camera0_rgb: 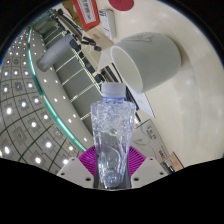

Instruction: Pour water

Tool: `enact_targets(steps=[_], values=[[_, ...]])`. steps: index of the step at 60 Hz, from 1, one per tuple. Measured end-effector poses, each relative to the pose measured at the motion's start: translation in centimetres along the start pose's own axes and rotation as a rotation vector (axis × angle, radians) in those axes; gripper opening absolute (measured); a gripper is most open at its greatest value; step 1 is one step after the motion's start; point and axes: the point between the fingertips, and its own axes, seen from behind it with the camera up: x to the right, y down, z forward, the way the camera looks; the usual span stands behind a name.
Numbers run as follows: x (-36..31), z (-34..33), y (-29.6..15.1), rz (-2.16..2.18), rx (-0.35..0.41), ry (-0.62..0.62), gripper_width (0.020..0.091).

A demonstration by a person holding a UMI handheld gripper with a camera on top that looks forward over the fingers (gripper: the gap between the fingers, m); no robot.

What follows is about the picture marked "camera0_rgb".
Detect clear plastic water bottle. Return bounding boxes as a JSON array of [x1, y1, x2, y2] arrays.
[[90, 82, 137, 190]]

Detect white ceramic mug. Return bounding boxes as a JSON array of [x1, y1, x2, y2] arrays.
[[109, 31, 183, 95]]

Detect white rectangular remote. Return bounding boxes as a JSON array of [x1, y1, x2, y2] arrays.
[[98, 8, 117, 41]]

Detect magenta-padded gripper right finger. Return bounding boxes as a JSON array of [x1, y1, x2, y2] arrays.
[[125, 145, 169, 189]]

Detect ceiling lights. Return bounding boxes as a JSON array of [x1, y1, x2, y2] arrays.
[[0, 31, 88, 168]]

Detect open cardboard box red side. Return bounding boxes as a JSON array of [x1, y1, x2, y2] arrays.
[[72, 0, 101, 31]]

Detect black office chairs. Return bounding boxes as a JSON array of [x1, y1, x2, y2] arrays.
[[78, 46, 113, 89]]

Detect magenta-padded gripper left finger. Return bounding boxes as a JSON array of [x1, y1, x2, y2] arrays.
[[56, 145, 100, 190]]

